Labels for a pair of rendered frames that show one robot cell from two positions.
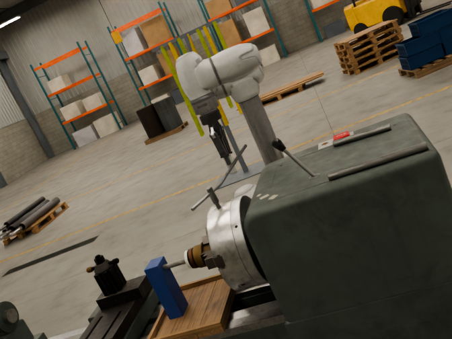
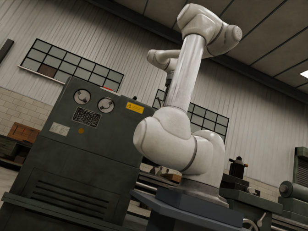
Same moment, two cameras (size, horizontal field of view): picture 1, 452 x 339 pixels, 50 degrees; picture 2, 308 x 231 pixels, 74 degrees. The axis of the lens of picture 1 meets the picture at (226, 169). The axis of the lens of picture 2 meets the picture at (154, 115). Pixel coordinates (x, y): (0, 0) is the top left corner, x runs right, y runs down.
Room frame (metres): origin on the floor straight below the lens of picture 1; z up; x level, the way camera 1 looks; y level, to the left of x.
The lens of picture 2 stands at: (2.95, -0.61, 0.79)
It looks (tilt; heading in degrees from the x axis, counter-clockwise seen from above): 19 degrees up; 156
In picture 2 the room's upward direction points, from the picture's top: 18 degrees clockwise
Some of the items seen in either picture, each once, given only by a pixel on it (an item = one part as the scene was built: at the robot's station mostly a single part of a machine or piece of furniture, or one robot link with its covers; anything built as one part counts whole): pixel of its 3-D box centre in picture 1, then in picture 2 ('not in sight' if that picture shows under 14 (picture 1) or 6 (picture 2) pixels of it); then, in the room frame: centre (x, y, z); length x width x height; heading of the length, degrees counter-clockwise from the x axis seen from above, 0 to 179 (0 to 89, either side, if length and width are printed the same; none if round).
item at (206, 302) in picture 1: (196, 307); (184, 182); (1.71, 0.32, 0.88); 0.36 x 0.30 x 0.04; 162
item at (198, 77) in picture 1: (196, 74); (174, 66); (1.73, -0.04, 1.68); 0.13 x 0.11 x 0.16; 86
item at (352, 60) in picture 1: (369, 48); not in sight; (10.60, -3.94, 0.36); 1.26 x 0.86 x 0.73; 88
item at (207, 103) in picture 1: (205, 104); (172, 79); (1.72, -0.03, 1.57); 0.09 x 0.09 x 0.06
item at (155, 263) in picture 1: (166, 287); not in sight; (1.74, 0.39, 1.00); 0.08 x 0.06 x 0.23; 162
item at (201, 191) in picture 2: not in sight; (202, 192); (2.28, -0.01, 0.83); 0.22 x 0.18 x 0.06; 79
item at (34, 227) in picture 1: (36, 222); not in sight; (9.64, 3.89, 0.07); 1.24 x 0.86 x 0.14; 163
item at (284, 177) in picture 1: (350, 211); (104, 128); (1.53, -0.32, 1.06); 0.59 x 0.48 x 0.39; 72
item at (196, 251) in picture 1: (202, 255); not in sight; (1.68, 0.21, 1.08); 0.09 x 0.09 x 0.09; 72
